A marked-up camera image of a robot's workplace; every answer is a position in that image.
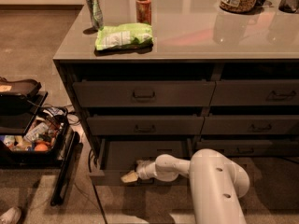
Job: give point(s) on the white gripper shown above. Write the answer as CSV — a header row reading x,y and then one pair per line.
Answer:
x,y
144,170

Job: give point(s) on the drawer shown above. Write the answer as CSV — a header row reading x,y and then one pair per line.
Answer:
x,y
251,124
117,158
145,125
255,92
143,93
252,148

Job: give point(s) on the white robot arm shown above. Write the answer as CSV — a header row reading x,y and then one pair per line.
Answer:
x,y
216,182

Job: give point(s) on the grey drawer cabinet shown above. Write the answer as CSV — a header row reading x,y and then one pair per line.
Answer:
x,y
194,40

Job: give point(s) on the black floor bar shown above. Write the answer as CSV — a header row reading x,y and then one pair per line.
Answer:
x,y
73,147

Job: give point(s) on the orange fruit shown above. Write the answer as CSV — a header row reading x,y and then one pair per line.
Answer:
x,y
41,147

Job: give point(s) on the black bin of groceries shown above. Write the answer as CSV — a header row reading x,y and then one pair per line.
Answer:
x,y
48,127

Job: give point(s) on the green chip bag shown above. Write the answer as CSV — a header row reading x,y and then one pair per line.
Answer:
x,y
124,36

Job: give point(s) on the white shoe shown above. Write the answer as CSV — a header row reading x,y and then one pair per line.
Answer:
x,y
11,216

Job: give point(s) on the black case lid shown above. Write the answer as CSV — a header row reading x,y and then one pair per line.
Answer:
x,y
24,89

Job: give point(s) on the red soda can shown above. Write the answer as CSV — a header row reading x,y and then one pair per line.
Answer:
x,y
143,11

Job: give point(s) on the green soda can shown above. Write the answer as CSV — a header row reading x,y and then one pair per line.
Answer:
x,y
96,14

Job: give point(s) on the dark glass bottle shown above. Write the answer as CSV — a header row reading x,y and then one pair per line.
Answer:
x,y
290,6

